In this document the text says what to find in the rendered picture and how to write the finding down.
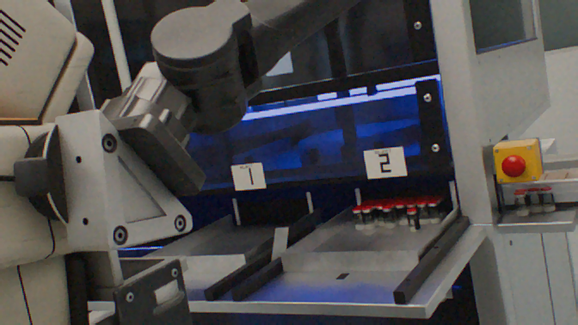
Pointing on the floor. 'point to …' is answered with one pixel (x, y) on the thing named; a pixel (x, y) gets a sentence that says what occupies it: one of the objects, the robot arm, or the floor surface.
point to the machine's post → (471, 156)
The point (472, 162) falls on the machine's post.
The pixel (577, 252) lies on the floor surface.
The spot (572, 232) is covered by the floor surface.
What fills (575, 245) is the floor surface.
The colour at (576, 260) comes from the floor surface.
